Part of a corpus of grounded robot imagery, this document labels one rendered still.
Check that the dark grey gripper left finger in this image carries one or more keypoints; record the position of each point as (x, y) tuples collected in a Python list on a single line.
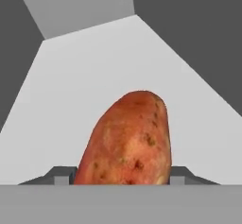
[(61, 173)]

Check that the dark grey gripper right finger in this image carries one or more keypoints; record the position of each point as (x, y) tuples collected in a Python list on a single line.
[(182, 174)]

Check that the orange-brown sweet potato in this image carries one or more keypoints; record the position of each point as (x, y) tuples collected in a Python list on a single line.
[(129, 142)]

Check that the grey freezer compartment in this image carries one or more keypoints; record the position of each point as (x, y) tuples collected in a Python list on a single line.
[(94, 60)]

